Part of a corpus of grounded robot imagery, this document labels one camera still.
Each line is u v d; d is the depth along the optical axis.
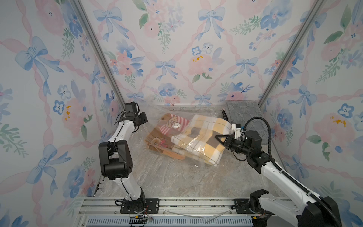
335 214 0.40
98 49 0.84
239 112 1.00
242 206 0.73
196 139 0.76
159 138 0.93
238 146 0.67
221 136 0.75
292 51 0.85
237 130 0.73
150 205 0.75
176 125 0.89
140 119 0.82
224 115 1.09
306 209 0.40
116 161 0.48
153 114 1.12
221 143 0.73
